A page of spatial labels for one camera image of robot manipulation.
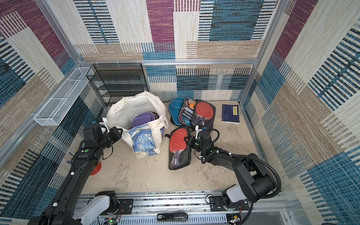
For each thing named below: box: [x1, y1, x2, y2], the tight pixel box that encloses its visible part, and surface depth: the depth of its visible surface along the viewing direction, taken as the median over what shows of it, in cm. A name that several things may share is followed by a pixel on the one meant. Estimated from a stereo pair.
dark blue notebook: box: [221, 104, 240, 125], surface depth 114 cm
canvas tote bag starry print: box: [106, 90, 169, 159], surface depth 88 cm
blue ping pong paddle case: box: [168, 97, 185, 126], surface depth 114 cm
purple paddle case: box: [129, 111, 157, 129], surface depth 101 cm
